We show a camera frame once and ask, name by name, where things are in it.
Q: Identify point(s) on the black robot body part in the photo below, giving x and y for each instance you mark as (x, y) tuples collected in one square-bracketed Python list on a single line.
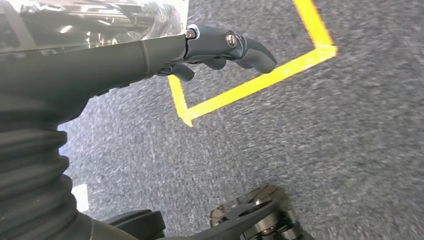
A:
[(139, 223)]

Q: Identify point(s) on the white floor socket plate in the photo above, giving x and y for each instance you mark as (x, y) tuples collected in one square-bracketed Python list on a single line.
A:
[(80, 198)]

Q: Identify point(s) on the yellow floor tape square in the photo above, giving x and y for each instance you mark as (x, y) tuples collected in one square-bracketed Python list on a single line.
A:
[(251, 86)]

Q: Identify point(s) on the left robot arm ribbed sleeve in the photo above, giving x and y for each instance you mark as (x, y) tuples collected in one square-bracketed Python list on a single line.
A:
[(30, 172)]

